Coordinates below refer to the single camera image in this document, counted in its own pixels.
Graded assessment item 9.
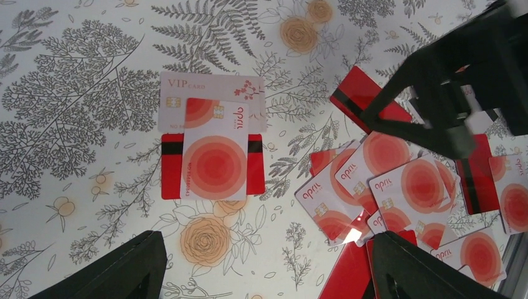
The dark red striped card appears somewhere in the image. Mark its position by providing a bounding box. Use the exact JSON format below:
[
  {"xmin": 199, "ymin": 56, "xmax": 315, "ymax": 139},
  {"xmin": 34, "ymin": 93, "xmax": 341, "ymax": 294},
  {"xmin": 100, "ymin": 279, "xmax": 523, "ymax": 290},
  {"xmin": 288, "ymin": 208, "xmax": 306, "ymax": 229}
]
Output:
[
  {"xmin": 330, "ymin": 66, "xmax": 412, "ymax": 136},
  {"xmin": 455, "ymin": 134, "xmax": 499, "ymax": 215}
]

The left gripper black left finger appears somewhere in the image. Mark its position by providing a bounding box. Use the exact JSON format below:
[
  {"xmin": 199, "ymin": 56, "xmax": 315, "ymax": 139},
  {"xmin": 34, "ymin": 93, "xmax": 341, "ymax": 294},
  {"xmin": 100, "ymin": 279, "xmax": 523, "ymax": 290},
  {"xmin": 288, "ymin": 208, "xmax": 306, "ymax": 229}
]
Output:
[{"xmin": 32, "ymin": 230, "xmax": 167, "ymax": 298}]

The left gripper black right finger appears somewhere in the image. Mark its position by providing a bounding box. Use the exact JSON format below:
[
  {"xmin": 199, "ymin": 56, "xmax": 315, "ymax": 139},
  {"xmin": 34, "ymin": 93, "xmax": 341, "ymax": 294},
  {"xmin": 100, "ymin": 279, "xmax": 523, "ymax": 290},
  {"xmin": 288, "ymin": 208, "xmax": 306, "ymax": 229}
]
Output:
[{"xmin": 371, "ymin": 231, "xmax": 505, "ymax": 298}]

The floral patterned table mat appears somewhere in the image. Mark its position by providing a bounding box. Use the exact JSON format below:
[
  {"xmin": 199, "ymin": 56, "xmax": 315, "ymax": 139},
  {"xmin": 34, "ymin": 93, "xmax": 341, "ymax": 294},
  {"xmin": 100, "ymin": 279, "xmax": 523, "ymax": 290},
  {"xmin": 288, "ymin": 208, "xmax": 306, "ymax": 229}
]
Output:
[{"xmin": 1, "ymin": 1, "xmax": 489, "ymax": 298}]

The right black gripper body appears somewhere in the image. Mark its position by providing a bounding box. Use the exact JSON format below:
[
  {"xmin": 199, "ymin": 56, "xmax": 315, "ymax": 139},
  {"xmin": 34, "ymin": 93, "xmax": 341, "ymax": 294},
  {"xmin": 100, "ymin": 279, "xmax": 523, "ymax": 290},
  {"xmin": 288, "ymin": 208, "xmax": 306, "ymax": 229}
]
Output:
[{"xmin": 413, "ymin": 1, "xmax": 527, "ymax": 136}]

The red card with stripe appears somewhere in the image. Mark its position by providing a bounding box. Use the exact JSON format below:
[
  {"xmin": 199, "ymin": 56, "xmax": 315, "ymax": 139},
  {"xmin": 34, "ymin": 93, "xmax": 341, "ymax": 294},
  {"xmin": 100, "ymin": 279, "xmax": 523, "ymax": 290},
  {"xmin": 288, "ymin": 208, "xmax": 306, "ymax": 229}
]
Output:
[{"xmin": 318, "ymin": 229, "xmax": 418, "ymax": 299}]

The red black striped card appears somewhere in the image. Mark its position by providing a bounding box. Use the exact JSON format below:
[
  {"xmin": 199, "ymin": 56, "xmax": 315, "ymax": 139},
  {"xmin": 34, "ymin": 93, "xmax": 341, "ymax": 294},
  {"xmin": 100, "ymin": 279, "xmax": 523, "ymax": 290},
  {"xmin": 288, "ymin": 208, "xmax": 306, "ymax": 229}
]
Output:
[{"xmin": 161, "ymin": 133, "xmax": 265, "ymax": 200}]

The white card red circle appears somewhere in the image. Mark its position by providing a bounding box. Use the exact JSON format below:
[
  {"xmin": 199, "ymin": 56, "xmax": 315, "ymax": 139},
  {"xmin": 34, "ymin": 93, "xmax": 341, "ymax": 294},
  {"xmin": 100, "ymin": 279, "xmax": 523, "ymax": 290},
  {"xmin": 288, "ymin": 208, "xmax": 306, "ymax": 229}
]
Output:
[
  {"xmin": 295, "ymin": 140, "xmax": 373, "ymax": 247},
  {"xmin": 334, "ymin": 131, "xmax": 421, "ymax": 215},
  {"xmin": 180, "ymin": 98, "xmax": 249, "ymax": 201},
  {"xmin": 369, "ymin": 155, "xmax": 460, "ymax": 249},
  {"xmin": 430, "ymin": 228, "xmax": 507, "ymax": 287},
  {"xmin": 489, "ymin": 154, "xmax": 527, "ymax": 235}
]

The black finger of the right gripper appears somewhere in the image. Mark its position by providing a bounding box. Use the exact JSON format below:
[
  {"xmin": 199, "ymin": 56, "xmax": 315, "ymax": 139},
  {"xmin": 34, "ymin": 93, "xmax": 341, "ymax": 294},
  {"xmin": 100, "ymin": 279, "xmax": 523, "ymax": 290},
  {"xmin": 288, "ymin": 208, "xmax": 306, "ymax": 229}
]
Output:
[
  {"xmin": 361, "ymin": 54, "xmax": 458, "ymax": 124},
  {"xmin": 362, "ymin": 116, "xmax": 477, "ymax": 159}
]

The white VIP card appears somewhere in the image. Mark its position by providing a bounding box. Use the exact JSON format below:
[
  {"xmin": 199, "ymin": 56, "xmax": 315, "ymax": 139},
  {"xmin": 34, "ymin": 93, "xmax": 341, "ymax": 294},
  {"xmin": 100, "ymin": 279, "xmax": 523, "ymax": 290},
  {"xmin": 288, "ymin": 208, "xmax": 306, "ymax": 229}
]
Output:
[{"xmin": 158, "ymin": 72, "xmax": 267, "ymax": 134}]

